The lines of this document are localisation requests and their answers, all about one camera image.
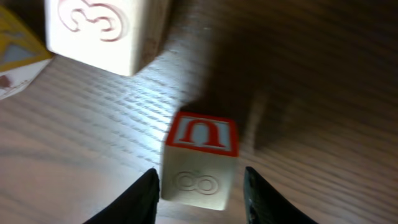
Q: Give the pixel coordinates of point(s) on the red U 8 wooden block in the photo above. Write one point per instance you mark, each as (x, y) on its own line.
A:
(199, 160)

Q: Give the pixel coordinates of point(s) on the number 3 wooden block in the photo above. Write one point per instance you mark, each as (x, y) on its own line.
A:
(118, 36)

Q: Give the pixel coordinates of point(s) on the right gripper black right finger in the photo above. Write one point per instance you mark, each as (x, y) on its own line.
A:
(265, 205)

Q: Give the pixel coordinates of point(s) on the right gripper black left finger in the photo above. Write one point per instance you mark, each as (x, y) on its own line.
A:
(136, 205)

